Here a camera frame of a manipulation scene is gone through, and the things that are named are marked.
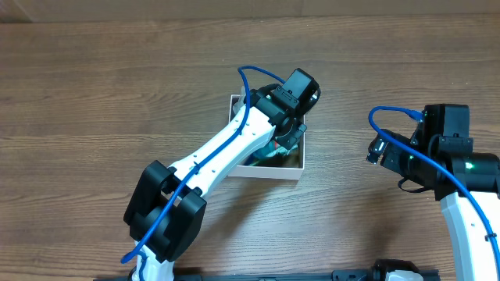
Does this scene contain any clear spray bottle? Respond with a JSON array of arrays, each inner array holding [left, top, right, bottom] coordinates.
[[229, 86, 246, 121]]

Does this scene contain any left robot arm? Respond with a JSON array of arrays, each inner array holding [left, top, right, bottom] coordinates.
[[120, 68, 321, 280]]

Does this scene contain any right blue cable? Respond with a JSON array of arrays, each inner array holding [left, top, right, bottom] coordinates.
[[367, 105, 500, 270]]

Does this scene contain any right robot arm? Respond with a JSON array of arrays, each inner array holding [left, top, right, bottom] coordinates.
[[366, 104, 499, 280]]

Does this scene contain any small toothpaste tube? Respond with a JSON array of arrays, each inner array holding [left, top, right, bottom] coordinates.
[[246, 140, 290, 165]]

